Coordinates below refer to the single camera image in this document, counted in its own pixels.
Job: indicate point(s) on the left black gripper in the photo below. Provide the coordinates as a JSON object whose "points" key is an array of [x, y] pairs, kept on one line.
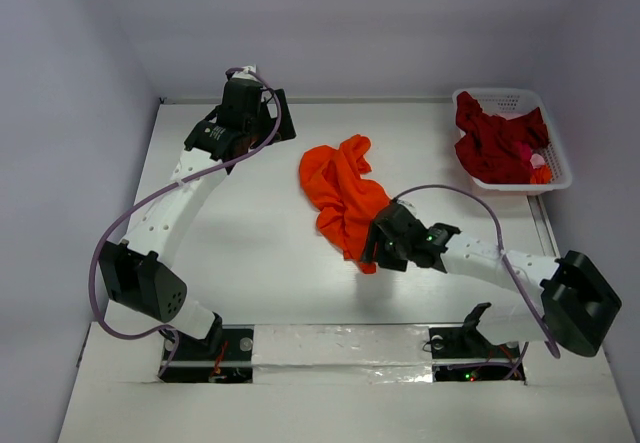
{"points": [[285, 131]]}

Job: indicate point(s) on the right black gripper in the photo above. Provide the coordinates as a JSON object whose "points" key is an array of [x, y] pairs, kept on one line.
{"points": [[382, 239]]}

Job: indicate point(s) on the orange t shirt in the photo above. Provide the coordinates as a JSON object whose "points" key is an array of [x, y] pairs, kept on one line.
{"points": [[333, 180]]}

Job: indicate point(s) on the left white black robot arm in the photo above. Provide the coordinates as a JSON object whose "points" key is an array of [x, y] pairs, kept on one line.
{"points": [[137, 270]]}

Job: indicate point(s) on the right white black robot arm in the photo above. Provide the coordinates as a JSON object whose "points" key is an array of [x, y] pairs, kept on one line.
{"points": [[566, 301]]}

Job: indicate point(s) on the dark red t shirt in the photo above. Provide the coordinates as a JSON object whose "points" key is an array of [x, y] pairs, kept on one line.
{"points": [[487, 149]]}

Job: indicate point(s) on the small orange garment in basket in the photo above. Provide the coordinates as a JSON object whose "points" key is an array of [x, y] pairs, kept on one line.
{"points": [[541, 175]]}

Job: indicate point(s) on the pink garment in basket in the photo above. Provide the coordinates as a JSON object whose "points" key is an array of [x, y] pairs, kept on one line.
{"points": [[527, 155]]}

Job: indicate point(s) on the white plastic basket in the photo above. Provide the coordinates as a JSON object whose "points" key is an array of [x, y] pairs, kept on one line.
{"points": [[511, 103]]}

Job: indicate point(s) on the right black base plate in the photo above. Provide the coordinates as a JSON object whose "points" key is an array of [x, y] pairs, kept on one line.
{"points": [[463, 355]]}

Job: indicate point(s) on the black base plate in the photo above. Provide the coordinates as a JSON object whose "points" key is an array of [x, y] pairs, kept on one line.
{"points": [[463, 355], [229, 363]]}

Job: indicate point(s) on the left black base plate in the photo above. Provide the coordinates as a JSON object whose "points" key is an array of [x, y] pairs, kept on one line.
{"points": [[229, 363]]}

